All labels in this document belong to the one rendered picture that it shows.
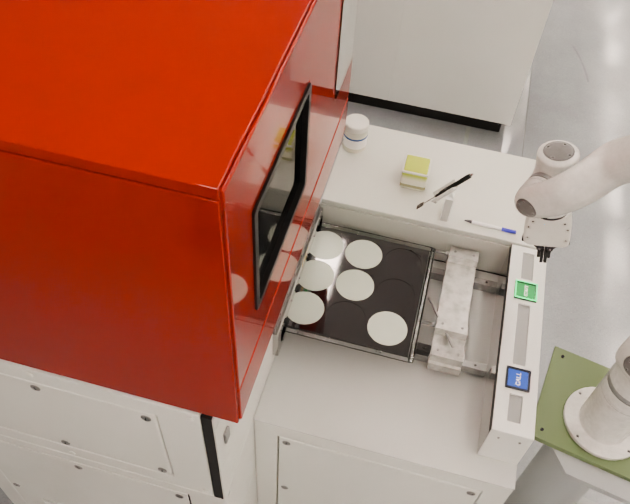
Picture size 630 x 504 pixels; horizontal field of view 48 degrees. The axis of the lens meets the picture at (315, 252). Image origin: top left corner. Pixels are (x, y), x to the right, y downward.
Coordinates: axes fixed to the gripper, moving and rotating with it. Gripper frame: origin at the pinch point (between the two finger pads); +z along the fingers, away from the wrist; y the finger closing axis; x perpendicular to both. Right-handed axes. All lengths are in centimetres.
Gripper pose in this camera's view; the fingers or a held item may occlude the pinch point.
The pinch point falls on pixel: (543, 252)
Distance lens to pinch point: 174.3
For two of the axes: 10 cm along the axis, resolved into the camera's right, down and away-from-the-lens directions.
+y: 9.5, 1.0, -2.8
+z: 1.5, 6.5, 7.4
